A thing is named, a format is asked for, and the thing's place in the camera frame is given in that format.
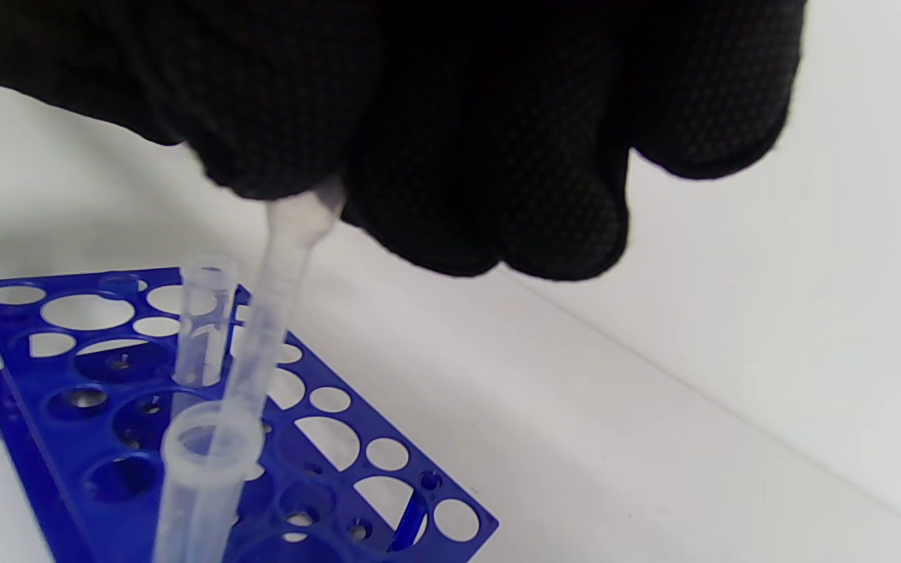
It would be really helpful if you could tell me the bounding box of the person's right hand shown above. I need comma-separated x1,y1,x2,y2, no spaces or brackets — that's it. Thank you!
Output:
0,0,809,281

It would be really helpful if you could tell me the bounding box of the clear plastic transfer pipette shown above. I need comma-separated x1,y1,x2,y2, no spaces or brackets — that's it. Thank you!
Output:
185,176,346,563

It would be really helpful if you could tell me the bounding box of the clear test tube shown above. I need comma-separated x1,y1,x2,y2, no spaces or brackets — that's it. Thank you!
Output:
173,256,239,388

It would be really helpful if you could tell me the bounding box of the test tube with blue liquid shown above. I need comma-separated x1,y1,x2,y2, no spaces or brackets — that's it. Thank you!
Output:
153,403,265,563

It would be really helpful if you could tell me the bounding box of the blue test tube rack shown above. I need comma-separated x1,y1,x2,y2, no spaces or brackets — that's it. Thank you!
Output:
0,268,498,563

